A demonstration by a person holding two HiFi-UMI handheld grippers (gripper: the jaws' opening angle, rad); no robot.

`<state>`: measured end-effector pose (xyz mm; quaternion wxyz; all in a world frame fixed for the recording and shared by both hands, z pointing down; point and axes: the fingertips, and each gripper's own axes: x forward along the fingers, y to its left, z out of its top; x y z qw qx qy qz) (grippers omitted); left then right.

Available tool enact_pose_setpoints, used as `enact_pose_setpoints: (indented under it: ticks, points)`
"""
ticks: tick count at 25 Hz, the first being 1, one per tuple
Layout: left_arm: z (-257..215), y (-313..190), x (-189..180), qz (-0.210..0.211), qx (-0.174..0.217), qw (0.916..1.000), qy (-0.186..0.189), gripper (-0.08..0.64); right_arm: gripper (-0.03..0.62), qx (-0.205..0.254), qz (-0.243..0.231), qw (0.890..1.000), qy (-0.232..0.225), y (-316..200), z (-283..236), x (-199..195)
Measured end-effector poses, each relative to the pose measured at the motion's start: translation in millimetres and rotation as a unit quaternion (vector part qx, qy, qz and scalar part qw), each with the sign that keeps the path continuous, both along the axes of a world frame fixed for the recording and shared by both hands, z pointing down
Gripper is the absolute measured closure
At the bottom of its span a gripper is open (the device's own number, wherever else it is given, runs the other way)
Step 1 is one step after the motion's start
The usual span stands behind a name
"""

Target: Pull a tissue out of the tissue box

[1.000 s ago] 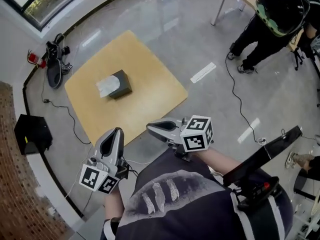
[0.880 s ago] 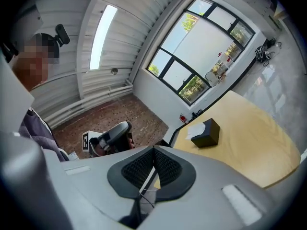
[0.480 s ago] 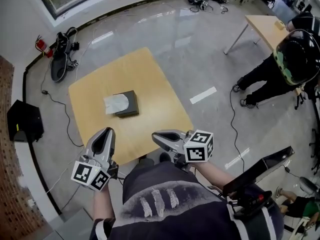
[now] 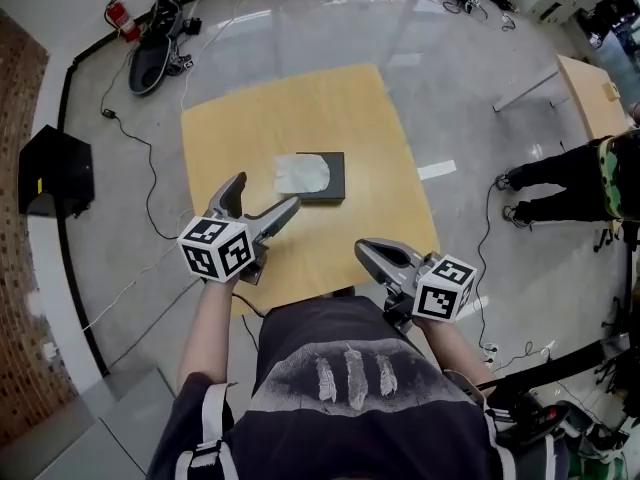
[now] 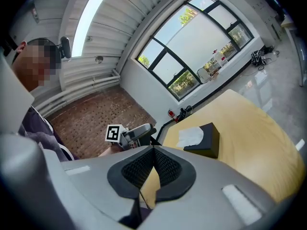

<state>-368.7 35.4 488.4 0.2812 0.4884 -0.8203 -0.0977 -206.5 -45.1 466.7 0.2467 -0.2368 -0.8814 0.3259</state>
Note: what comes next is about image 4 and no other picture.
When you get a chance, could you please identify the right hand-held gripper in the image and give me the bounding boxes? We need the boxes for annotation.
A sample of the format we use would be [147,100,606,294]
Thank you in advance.
[353,238,478,333]

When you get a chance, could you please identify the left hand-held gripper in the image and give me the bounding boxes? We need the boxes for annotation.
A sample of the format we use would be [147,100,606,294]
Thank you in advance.
[177,171,302,287]

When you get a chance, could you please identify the white cloth piece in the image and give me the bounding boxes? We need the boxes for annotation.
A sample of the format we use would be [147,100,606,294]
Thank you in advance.
[273,152,332,197]

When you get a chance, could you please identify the person's right forearm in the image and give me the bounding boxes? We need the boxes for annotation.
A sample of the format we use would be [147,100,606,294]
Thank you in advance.
[412,317,496,384]

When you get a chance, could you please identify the person's left forearm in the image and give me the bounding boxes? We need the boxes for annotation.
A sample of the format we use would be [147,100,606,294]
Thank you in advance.
[177,275,236,394]

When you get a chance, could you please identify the black tissue box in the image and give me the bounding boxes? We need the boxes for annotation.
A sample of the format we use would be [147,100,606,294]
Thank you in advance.
[294,151,346,205]

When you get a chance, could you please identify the person's dark printed shirt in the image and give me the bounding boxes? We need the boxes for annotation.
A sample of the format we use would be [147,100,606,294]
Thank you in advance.
[147,295,571,480]

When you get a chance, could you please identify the black flat panel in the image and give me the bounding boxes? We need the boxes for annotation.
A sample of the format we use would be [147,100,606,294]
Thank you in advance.
[474,340,619,394]

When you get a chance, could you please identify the black box case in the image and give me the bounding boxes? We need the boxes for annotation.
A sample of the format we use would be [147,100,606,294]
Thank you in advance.
[18,124,95,218]

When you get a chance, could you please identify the black controller with red button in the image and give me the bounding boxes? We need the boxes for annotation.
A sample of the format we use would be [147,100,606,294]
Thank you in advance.
[492,402,571,452]

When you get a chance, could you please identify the red fire extinguisher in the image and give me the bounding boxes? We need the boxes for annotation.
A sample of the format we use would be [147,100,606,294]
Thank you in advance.
[103,0,139,43]

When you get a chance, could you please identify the light wooden desk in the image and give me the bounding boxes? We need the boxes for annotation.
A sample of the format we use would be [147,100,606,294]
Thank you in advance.
[492,53,634,142]

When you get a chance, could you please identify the grey cabinet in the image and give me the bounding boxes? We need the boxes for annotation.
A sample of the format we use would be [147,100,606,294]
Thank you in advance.
[0,365,176,480]

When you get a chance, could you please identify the long black floor cable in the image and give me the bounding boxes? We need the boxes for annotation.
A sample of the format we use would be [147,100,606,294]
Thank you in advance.
[474,177,506,349]

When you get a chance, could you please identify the square wooden pedestal table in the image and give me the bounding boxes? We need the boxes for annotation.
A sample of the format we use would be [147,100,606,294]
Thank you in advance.
[179,63,442,317]

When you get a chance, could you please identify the black cable with adapter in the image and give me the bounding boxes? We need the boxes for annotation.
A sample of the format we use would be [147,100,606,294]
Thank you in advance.
[101,109,199,242]

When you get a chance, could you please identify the black shell backpack with straps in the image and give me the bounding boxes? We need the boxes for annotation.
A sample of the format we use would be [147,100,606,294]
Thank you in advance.
[128,0,204,97]

